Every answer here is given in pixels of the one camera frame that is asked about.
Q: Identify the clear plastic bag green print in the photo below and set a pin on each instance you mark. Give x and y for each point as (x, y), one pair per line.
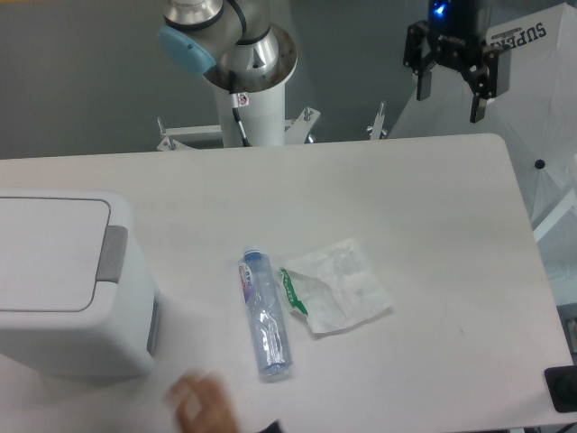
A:
(333, 289)

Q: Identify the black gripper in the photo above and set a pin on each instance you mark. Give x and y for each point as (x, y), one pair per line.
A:
(454, 36)

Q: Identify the blurred human hand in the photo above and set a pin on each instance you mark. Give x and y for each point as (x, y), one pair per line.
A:
(201, 405)

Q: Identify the dark sleeve forearm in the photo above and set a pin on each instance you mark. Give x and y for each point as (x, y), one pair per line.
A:
(273, 427)

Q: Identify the black clamp at table edge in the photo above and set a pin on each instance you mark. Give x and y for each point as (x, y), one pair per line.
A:
(561, 383)

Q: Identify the white trash can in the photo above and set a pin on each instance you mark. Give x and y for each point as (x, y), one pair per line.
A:
(114, 336)

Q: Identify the silver robot arm blue cap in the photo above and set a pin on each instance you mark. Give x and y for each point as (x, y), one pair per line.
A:
(236, 47)

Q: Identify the clear plastic water bottle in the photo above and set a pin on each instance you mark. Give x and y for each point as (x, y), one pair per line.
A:
(265, 318)

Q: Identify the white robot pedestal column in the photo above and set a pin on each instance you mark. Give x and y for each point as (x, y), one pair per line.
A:
(262, 114)

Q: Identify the white trash can lid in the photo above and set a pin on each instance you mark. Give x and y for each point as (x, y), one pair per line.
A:
(54, 251)

